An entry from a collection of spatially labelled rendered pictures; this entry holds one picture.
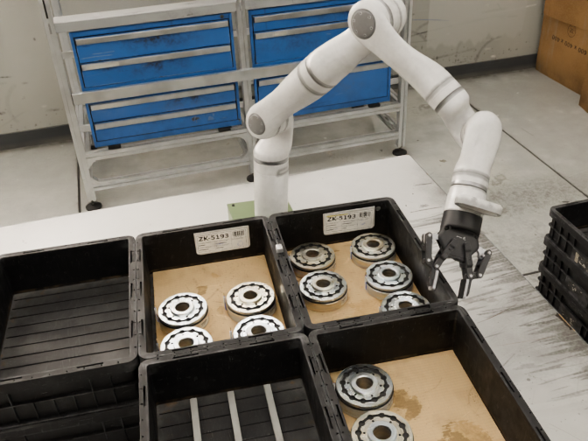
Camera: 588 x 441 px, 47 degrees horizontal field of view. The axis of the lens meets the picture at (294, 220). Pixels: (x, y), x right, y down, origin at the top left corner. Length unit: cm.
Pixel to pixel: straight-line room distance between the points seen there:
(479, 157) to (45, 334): 94
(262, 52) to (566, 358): 220
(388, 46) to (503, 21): 348
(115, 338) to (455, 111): 82
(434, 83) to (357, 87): 217
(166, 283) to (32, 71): 274
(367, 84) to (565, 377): 229
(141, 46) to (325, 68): 178
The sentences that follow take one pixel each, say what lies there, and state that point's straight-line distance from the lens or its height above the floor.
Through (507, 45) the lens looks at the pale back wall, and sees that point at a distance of 491.
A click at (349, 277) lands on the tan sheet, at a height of 83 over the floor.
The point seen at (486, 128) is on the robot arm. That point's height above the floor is 120.
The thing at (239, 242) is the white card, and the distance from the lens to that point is 155.
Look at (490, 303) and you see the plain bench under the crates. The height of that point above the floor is 70.
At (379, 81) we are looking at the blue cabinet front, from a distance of 355.
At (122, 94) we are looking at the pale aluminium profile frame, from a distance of 322.
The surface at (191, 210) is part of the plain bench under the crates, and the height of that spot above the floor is 70.
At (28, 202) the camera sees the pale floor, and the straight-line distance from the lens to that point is 370.
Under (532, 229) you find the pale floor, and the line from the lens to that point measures 324.
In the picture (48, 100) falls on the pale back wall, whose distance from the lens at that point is 419.
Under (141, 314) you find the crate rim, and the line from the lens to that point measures 131.
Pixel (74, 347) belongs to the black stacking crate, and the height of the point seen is 83.
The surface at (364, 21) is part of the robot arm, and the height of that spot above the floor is 135.
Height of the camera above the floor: 176
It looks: 34 degrees down
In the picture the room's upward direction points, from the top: 3 degrees counter-clockwise
